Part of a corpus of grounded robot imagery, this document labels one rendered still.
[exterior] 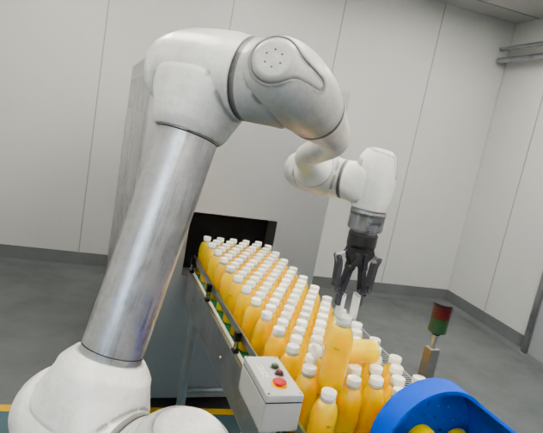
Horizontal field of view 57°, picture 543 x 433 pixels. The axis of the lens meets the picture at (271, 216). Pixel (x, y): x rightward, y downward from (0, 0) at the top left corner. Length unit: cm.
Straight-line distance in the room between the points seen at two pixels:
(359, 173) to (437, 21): 502
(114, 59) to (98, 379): 457
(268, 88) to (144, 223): 28
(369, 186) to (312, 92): 55
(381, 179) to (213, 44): 60
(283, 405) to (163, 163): 74
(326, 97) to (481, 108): 579
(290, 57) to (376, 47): 512
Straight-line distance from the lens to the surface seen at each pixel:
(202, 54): 80
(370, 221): 125
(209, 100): 78
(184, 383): 278
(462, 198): 652
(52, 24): 529
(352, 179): 125
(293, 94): 71
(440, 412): 133
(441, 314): 178
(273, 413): 131
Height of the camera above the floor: 173
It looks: 10 degrees down
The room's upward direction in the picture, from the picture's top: 11 degrees clockwise
